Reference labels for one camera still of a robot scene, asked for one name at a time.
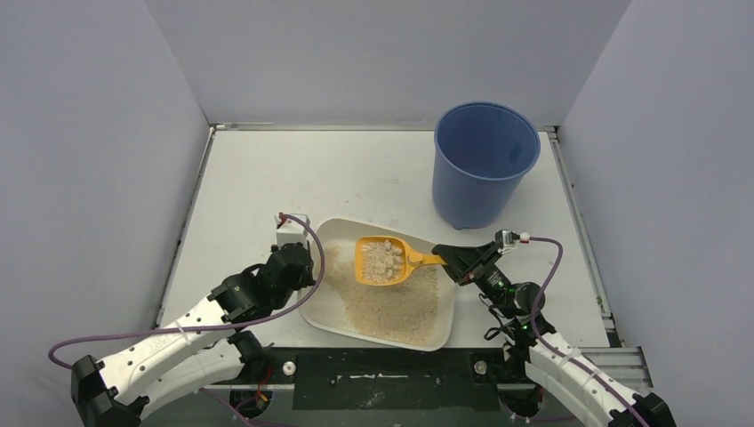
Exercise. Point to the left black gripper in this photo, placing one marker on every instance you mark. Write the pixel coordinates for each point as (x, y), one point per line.
(300, 259)

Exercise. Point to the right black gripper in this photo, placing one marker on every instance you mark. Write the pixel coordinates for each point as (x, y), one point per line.
(473, 266)

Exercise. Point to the white plastic litter tray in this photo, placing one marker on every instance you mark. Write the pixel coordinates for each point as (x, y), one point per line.
(319, 307)

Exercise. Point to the orange plastic litter scoop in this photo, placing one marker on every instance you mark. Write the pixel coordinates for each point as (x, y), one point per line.
(388, 261)

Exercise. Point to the blue plastic bucket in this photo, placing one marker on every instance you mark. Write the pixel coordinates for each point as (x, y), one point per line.
(482, 152)

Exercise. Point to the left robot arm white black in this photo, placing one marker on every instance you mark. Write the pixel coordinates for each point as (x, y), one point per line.
(210, 343)

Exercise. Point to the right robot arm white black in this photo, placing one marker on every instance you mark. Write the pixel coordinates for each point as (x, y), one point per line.
(536, 350)

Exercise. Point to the beige cat litter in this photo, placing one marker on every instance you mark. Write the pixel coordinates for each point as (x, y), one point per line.
(416, 313)

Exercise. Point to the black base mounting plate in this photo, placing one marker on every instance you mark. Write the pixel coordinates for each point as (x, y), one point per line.
(393, 379)

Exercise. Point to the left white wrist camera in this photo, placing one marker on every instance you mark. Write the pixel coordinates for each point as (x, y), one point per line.
(290, 232)

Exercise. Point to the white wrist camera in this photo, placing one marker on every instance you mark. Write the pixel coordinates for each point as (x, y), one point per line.
(507, 240)
(290, 232)

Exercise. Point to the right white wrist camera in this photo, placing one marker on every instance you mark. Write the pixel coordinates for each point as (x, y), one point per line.
(507, 240)

